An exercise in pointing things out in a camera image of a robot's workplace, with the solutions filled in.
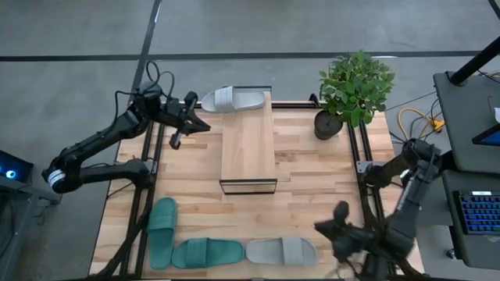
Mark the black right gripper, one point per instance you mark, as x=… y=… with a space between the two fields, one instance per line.
x=355 y=242

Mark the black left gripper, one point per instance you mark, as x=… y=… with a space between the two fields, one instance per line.
x=173 y=113

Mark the grey slide sandal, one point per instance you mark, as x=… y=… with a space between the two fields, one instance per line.
x=281 y=251
x=234 y=99

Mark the green slide sandal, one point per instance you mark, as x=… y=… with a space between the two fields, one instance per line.
x=162 y=234
x=211 y=253

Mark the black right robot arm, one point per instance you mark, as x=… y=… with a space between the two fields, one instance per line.
x=410 y=218

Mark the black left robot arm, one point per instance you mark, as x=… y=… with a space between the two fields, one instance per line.
x=97 y=134

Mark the green plant in black pot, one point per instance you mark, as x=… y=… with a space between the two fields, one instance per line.
x=353 y=89

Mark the backlit black keyboard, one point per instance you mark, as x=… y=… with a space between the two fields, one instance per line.
x=480 y=212

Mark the grey desk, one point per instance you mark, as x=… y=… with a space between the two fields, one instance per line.
x=465 y=117

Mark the computer case with blue light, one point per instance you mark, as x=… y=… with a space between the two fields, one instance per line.
x=11 y=168

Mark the blue lit screen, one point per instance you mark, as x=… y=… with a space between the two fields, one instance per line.
x=493 y=137

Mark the grey side stand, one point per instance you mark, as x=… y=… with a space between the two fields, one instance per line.
x=15 y=218

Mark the black pole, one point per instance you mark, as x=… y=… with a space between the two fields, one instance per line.
x=474 y=62

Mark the wooden shelf with black frame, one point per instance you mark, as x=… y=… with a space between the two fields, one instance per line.
x=248 y=148

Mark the black metal table frame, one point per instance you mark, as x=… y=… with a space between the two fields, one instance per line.
x=297 y=105

